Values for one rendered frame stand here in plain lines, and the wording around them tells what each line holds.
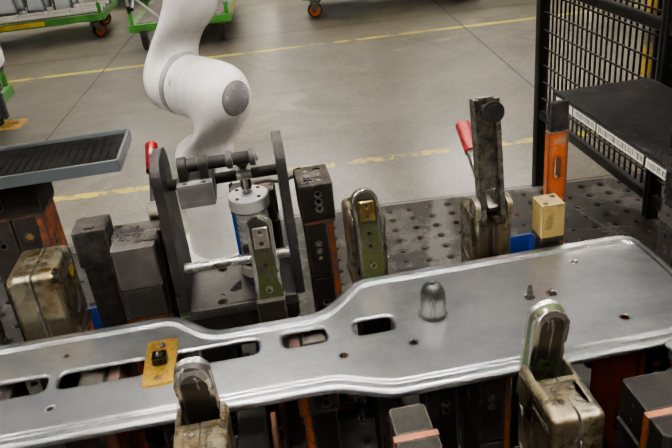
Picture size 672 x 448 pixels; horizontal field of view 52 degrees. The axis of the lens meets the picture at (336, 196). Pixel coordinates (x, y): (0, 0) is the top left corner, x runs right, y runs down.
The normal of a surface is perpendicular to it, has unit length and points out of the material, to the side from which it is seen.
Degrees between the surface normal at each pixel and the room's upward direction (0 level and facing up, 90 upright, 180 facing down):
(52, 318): 90
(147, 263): 90
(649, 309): 0
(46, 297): 90
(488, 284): 0
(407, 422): 0
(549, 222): 90
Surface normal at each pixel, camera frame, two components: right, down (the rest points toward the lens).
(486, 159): 0.13, 0.28
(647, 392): -0.10, -0.89
